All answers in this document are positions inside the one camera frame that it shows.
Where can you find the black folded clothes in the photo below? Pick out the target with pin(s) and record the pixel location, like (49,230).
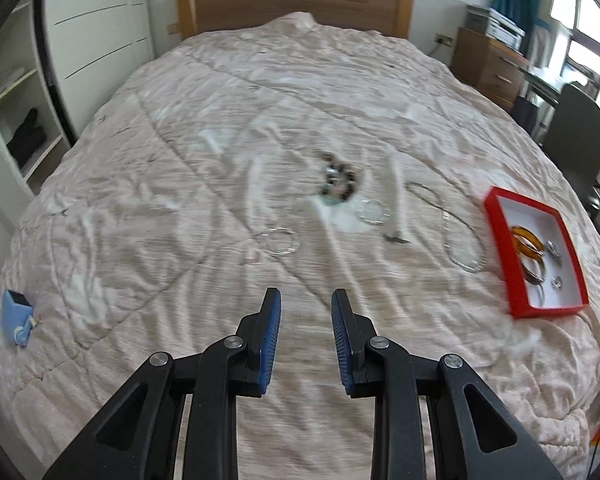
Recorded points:
(28,138)

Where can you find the white printer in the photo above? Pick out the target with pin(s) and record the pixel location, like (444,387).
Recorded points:
(491,23)

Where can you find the amber resin bangle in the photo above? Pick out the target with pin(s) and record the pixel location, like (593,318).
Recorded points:
(526,242)

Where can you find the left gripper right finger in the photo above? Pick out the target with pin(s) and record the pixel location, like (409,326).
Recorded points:
(474,435)

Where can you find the thin silver metal bangle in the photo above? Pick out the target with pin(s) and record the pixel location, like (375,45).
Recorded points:
(536,295)

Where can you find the white wardrobe doors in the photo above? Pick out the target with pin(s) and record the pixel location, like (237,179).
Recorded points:
(94,46)

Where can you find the wall power socket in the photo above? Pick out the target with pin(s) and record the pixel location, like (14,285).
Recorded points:
(443,40)

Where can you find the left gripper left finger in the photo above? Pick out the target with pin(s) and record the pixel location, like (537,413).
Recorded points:
(179,414)

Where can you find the silver wristwatch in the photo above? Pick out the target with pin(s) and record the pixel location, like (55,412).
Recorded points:
(553,251)

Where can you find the wooden drawer chest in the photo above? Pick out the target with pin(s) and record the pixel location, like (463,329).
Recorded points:
(490,67)

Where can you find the white shelf unit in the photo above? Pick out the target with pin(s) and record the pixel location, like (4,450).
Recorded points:
(22,87)

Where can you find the dark office chair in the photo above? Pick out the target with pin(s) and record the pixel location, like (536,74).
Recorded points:
(572,142)

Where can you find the red jewelry box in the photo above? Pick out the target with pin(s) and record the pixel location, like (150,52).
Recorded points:
(564,286)

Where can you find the wooden headboard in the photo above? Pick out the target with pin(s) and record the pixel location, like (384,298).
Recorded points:
(389,17)

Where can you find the dark olive bangle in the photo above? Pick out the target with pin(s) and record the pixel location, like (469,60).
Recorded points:
(533,268)

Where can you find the blue plastic device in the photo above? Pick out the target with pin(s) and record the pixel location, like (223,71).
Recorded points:
(17,318)

